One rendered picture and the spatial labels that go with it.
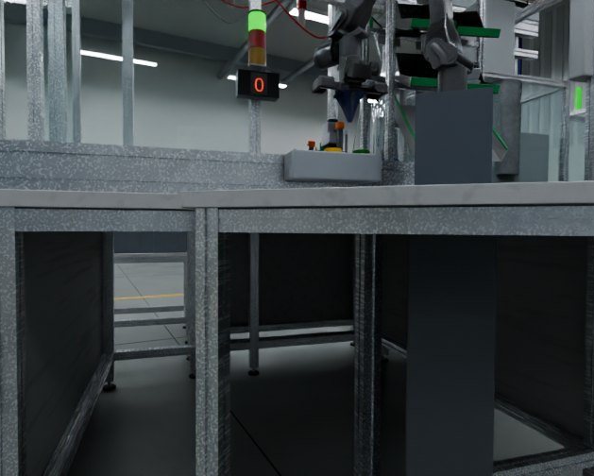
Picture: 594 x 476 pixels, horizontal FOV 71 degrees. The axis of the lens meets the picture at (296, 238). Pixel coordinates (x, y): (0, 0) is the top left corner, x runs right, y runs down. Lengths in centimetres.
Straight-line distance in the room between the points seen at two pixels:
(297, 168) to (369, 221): 28
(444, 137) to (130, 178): 63
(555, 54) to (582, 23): 849
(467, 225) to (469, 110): 30
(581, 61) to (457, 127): 188
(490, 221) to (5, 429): 88
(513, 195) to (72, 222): 73
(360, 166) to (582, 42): 196
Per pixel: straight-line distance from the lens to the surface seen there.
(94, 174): 93
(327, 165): 91
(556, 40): 1137
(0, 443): 97
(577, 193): 66
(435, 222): 66
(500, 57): 251
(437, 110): 89
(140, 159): 93
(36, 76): 132
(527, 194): 64
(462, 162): 87
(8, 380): 93
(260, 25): 134
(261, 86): 128
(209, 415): 82
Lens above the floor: 80
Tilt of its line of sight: 2 degrees down
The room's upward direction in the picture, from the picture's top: straight up
